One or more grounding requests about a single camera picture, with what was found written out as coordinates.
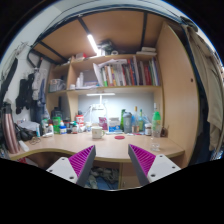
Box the green capped clear water bottle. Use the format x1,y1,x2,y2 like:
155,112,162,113
152,111,161,138

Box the pink snack bag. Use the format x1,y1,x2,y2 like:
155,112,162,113
99,117,108,130

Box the grey shaker bottle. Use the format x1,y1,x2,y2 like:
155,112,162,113
123,112,132,133

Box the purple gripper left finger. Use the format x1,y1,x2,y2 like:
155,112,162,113
47,145,96,187

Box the row of books on shelf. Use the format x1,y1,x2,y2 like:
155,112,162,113
93,56,161,87

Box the green canister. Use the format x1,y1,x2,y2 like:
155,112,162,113
52,117,61,134

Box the wooden bookshelf unit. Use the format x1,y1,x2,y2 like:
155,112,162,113
46,20,200,163

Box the green glass bottle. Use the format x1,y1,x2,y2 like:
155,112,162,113
138,109,144,132

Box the beige hanging curtain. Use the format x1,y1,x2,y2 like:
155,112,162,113
185,26,224,151

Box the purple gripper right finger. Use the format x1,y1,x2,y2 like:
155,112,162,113
128,144,180,186

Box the blue white tissue box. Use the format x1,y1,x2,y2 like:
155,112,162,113
109,117,120,132

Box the black bag on desk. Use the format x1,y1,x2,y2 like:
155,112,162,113
15,125,34,141

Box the red round coaster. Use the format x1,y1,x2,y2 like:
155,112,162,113
114,135,125,140

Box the white ceramic mug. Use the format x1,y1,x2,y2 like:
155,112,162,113
92,126,105,139

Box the clear drinking glass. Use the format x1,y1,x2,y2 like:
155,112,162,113
150,125,161,151

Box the pink metal thermos bottle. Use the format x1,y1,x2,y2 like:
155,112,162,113
3,103,19,154

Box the clear glass bottle yellow cap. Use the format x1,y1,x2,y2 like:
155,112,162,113
132,106,139,133

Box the led strip light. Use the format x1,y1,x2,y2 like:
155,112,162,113
87,34,99,54

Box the hanging dark clothes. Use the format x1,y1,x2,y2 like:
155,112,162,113
15,68,46,114

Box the white desk lamp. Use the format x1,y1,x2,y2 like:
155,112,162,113
86,92,116,128

